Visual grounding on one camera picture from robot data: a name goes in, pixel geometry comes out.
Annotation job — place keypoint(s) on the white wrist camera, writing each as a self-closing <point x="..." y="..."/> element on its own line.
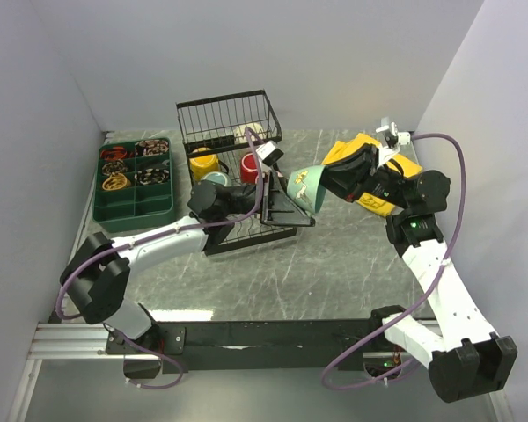
<point x="269" y="153"/>
<point x="391" y="140"/>

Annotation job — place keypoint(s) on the black wire dish rack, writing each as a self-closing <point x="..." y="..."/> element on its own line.
<point x="218" y="123"/>

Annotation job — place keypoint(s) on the small teal cup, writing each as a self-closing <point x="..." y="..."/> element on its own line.
<point x="305" y="188"/>

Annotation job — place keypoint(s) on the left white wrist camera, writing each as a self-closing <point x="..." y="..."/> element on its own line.
<point x="269" y="153"/>

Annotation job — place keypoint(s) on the orange black rolled band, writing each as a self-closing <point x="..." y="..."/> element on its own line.
<point x="114" y="154"/>

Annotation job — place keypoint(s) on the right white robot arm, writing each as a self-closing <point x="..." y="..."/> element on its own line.
<point x="444" y="330"/>

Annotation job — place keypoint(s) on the blue-green speckled ceramic mug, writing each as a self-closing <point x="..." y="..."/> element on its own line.
<point x="218" y="177"/>

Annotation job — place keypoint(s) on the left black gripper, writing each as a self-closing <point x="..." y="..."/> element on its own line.
<point x="279" y="208"/>

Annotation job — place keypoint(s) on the black beige rolled band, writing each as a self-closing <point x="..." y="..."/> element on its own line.
<point x="152" y="176"/>

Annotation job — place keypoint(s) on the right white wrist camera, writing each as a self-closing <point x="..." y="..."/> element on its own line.
<point x="391" y="140"/>

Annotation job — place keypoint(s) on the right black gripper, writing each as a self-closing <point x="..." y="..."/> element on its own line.
<point x="345" y="178"/>

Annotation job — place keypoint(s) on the red mug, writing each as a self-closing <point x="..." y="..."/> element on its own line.
<point x="249" y="173"/>

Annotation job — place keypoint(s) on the green compartment tray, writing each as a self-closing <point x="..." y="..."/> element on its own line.
<point x="134" y="188"/>

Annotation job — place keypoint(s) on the black yellow rolled band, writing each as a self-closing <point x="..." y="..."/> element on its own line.
<point x="114" y="167"/>

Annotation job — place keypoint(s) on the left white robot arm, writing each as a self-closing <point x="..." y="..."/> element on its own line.
<point x="96" y="278"/>

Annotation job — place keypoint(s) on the folded yellow cloth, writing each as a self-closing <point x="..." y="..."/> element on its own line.
<point x="370" y="202"/>

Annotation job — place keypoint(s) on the brown white rolled band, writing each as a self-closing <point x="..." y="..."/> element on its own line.
<point x="152" y="147"/>

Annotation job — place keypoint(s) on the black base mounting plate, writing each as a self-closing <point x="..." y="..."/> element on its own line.
<point x="238" y="345"/>

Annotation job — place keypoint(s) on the yellow mug black handle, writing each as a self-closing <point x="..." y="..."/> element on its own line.
<point x="203" y="162"/>

